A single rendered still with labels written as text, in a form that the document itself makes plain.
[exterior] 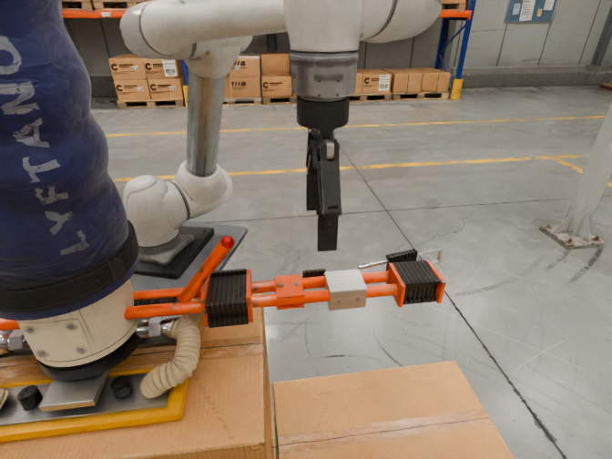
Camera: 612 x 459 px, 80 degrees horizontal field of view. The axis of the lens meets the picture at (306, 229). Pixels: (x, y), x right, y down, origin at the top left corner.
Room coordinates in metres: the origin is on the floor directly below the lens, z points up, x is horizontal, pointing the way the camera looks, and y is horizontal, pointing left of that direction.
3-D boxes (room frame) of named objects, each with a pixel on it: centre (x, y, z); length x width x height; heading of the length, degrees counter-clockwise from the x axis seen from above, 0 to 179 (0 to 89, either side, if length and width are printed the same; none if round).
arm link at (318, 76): (0.54, -0.02, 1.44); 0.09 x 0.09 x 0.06
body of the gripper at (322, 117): (0.54, -0.02, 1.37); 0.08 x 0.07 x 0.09; 7
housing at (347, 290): (0.54, -0.07, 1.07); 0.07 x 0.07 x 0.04; 8
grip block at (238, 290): (0.51, 0.14, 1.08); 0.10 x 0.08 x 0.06; 8
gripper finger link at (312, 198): (0.61, -0.02, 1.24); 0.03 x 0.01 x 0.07; 97
